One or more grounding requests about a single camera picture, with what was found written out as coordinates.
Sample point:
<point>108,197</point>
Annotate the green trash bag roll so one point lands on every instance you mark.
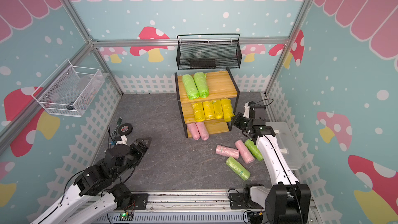
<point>190,87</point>
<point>254,150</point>
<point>201,84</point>

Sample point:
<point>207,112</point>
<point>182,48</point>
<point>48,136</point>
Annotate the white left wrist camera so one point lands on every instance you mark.
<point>119,140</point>

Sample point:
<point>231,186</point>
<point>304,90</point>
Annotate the translucent plastic storage box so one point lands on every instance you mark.
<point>288,145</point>

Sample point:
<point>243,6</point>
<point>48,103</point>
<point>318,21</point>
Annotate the pink trash bag roll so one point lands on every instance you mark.
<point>227,152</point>
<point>192,128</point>
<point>202,131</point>
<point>244,152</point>

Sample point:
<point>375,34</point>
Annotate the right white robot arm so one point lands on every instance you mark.
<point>288,200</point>

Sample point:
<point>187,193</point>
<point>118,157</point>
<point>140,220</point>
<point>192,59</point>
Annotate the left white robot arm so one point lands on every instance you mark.
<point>97,190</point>

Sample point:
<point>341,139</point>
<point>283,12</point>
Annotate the wooden three-tier shelf black frame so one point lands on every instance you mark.
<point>221,85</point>

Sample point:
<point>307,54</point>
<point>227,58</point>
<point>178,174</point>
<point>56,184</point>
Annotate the green handled ratchet wrench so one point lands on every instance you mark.
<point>115,131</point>

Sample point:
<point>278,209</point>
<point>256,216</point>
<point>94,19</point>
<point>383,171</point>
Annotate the green trash bag roll floor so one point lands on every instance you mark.
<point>237,168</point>

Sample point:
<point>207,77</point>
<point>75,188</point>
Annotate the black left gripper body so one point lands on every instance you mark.
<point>137,154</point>

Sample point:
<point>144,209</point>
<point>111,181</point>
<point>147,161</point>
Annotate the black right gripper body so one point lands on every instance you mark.
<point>242,123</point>

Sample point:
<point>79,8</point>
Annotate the white wire mesh basket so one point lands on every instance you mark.
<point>69,90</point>

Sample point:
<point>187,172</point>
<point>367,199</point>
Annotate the black wire mesh basket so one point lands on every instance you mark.
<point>208,51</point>

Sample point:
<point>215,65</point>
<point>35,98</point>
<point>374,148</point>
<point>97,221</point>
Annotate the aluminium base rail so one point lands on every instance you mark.
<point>222,206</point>

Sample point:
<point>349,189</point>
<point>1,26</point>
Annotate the black tape roll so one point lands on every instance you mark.
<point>125,129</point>

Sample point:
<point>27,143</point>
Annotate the green circuit board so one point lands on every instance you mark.
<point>126,217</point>

